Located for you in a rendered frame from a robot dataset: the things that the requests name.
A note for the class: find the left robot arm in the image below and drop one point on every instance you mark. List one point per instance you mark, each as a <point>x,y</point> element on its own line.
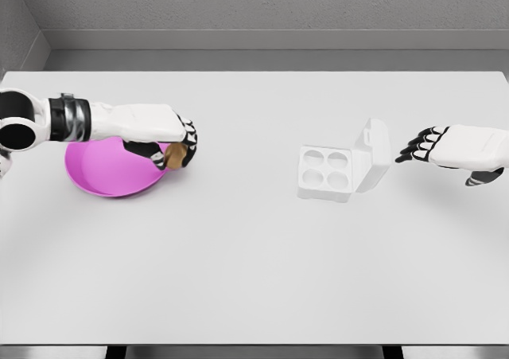
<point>59,118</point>

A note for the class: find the brown egg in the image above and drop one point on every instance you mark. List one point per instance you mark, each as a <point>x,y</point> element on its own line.
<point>175,157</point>

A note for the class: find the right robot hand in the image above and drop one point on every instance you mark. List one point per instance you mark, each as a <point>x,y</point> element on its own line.
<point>465,146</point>

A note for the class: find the white egg box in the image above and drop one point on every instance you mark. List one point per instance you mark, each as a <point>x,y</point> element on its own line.
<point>342,166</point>

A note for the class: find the pink plate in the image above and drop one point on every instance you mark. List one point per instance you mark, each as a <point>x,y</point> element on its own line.
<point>107,168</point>

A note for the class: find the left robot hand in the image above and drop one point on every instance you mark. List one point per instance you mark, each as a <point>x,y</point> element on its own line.
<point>153,122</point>

